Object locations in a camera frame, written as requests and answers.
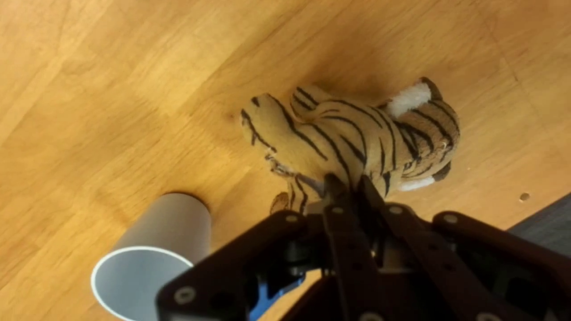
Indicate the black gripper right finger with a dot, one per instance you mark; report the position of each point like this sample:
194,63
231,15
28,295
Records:
478,272

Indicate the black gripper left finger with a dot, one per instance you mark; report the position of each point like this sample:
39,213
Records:
255,272

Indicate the tiger plushie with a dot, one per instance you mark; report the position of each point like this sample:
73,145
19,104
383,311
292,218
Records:
403,144

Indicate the grey cup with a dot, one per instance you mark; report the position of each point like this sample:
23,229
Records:
167,240

